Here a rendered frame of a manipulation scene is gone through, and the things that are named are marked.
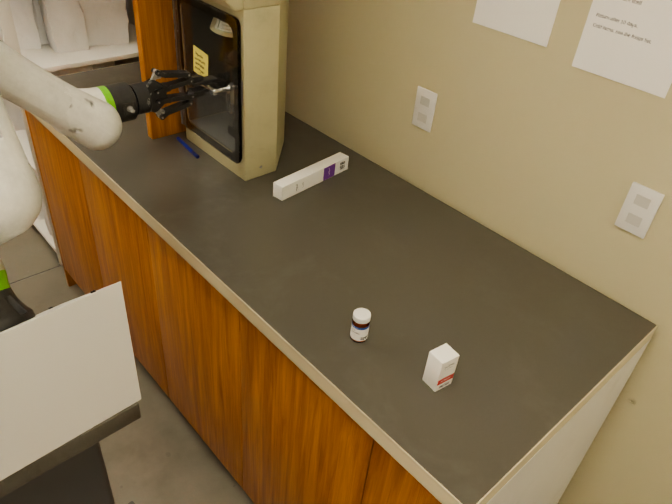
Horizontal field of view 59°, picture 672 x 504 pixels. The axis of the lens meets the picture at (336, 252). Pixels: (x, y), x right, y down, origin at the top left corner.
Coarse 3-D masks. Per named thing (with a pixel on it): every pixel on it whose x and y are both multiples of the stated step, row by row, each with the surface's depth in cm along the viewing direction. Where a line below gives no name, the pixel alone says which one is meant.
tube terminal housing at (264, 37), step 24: (264, 0) 143; (288, 0) 164; (240, 24) 144; (264, 24) 147; (264, 48) 150; (264, 72) 154; (264, 96) 158; (264, 120) 162; (264, 144) 167; (240, 168) 168; (264, 168) 171
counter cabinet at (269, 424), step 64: (64, 192) 215; (64, 256) 251; (128, 256) 186; (128, 320) 212; (192, 320) 164; (192, 384) 183; (256, 384) 146; (256, 448) 162; (320, 448) 132; (576, 448) 143
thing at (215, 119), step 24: (192, 0) 154; (192, 24) 158; (216, 24) 149; (192, 48) 162; (216, 48) 153; (192, 72) 167; (216, 72) 157; (216, 96) 161; (192, 120) 177; (216, 120) 166; (240, 120) 158; (216, 144) 171; (240, 144) 162
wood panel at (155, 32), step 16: (144, 0) 161; (160, 0) 164; (144, 16) 163; (160, 16) 166; (144, 32) 166; (160, 32) 169; (144, 48) 168; (160, 48) 171; (144, 64) 170; (160, 64) 174; (176, 64) 177; (144, 80) 174; (160, 80) 176; (176, 112) 185; (160, 128) 184; (176, 128) 188
